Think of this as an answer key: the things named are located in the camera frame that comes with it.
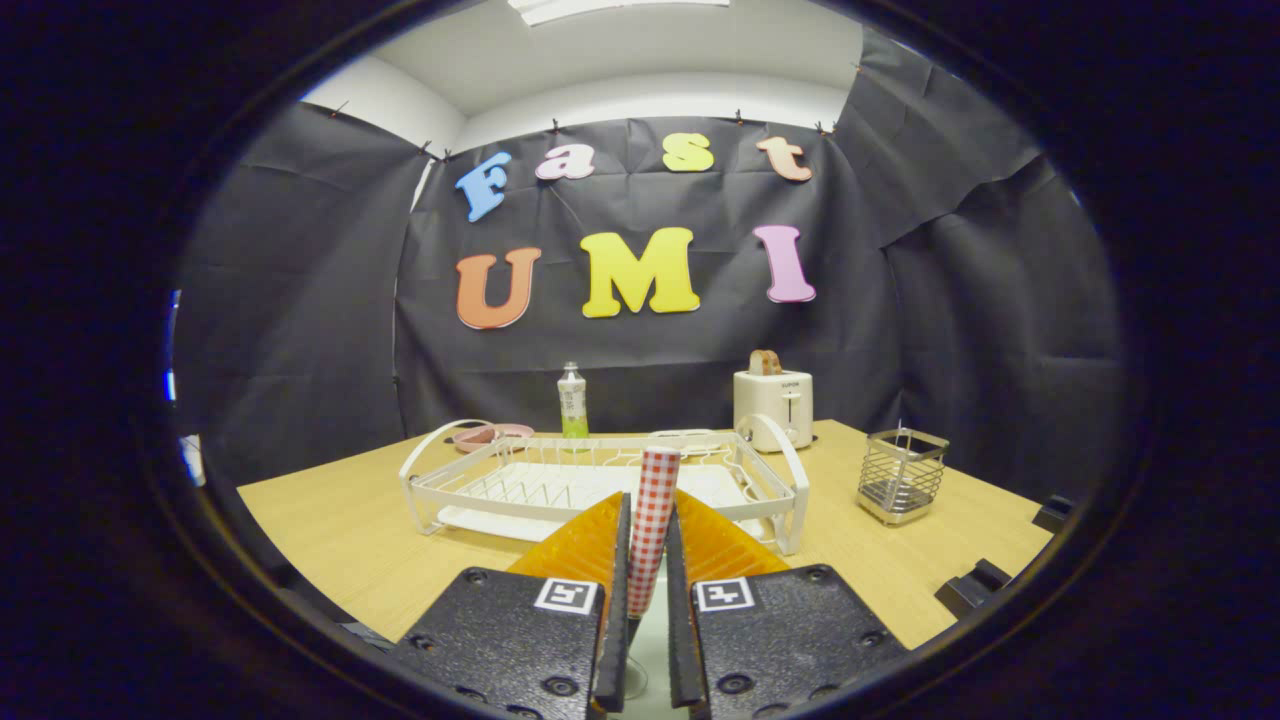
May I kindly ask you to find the pink plate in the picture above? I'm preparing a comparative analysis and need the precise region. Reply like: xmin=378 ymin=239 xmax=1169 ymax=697
xmin=452 ymin=423 xmax=535 ymax=454

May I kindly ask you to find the red checked handle spoon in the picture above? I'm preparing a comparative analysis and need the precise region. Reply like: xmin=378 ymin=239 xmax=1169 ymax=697
xmin=622 ymin=446 xmax=682 ymax=701

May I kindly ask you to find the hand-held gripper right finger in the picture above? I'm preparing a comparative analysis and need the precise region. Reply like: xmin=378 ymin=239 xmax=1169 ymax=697
xmin=665 ymin=490 xmax=911 ymax=719

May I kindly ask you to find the black backdrop cloth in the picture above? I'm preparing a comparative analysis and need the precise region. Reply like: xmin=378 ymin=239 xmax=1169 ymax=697
xmin=170 ymin=25 xmax=1131 ymax=511

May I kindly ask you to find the metal wire basket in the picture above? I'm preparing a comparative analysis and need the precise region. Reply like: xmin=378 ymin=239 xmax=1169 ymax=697
xmin=856 ymin=425 xmax=951 ymax=527

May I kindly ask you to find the clear bottle green label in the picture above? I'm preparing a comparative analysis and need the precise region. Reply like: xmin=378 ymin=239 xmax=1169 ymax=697
xmin=557 ymin=362 xmax=589 ymax=441

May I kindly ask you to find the white dish rack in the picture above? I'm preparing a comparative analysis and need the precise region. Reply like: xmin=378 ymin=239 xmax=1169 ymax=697
xmin=398 ymin=413 xmax=811 ymax=557

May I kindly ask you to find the ceiling light panel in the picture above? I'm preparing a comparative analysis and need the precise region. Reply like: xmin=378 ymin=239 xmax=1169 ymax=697
xmin=508 ymin=0 xmax=731 ymax=27

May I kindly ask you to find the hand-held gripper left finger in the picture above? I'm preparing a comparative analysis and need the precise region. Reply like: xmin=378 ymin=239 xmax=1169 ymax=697
xmin=388 ymin=490 xmax=634 ymax=719

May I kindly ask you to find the white toaster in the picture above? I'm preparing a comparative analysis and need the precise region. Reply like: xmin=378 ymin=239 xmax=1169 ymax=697
xmin=733 ymin=370 xmax=815 ymax=453

